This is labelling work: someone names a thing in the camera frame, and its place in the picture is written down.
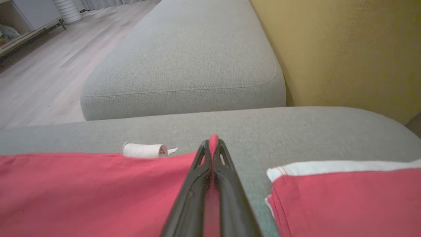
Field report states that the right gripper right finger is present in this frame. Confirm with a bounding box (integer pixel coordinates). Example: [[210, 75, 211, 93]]
[[213, 139, 263, 237]]

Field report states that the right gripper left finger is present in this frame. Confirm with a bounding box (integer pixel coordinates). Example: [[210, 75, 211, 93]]
[[160, 139, 214, 237]]

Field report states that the red garment with white stripes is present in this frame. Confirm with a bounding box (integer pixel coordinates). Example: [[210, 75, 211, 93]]
[[0, 134, 221, 237]]

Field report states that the folded red garment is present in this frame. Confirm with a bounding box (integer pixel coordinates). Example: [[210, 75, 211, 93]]
[[265, 159, 421, 237]]

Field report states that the large grey sofa seat cushion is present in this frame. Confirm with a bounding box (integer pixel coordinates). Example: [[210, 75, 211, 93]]
[[0, 106, 421, 237]]

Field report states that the grey sofa ottoman cushion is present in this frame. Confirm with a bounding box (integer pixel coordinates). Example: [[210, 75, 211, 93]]
[[80, 0, 287, 121]]

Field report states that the yellow sofa backrest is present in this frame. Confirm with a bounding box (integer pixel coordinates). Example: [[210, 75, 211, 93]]
[[249, 0, 421, 125]]

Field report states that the grey curtain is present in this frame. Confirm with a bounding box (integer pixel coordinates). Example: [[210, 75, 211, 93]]
[[72, 0, 148, 12]]

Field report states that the white ribbed cylinder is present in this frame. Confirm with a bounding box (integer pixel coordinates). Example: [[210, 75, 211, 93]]
[[53, 0, 83, 25]]

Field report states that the grey low cabinet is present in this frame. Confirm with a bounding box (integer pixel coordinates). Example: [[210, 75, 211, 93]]
[[0, 0, 67, 60]]

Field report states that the pale blue soft item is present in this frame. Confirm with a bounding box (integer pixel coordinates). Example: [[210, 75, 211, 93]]
[[0, 25, 21, 45]]

